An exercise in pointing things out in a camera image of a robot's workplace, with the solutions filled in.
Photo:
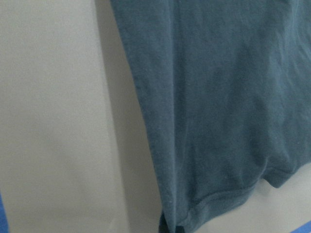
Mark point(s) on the black graphic t-shirt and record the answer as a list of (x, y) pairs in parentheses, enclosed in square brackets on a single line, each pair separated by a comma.
[(224, 87)]

